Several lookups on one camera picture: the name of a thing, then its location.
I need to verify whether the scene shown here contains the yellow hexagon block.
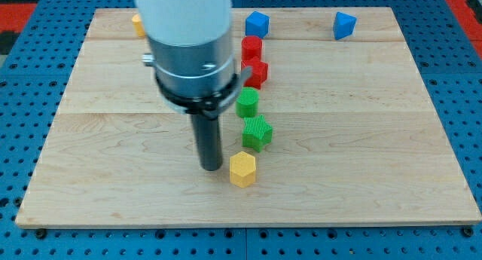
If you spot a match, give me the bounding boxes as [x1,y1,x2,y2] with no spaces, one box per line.
[229,151,256,188]

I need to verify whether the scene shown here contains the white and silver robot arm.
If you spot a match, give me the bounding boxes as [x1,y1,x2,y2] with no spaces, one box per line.
[135,0,252,120]

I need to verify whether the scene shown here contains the yellow block behind arm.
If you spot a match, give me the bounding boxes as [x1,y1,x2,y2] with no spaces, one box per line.
[131,14,145,38]

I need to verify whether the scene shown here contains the green star block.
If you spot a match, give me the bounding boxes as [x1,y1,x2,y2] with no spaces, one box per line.
[242,115,273,152]

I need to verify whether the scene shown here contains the red star block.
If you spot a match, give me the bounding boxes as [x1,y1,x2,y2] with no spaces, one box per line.
[241,57,269,90]

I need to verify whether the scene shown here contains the green cylinder block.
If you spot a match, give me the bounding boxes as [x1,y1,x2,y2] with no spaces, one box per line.
[236,87,259,118]

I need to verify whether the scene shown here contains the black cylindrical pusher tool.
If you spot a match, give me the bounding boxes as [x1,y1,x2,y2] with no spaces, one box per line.
[191,115,223,171]

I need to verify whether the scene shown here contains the red cylinder block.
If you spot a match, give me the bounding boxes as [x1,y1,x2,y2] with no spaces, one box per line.
[241,35,263,60]

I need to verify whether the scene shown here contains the blue cube block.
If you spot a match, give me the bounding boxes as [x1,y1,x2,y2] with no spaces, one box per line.
[245,11,270,39]

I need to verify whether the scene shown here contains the wooden board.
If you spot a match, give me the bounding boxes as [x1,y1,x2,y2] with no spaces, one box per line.
[16,8,481,229]

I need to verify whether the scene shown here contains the blue triangle block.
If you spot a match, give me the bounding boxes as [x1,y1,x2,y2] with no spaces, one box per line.
[333,12,357,40]

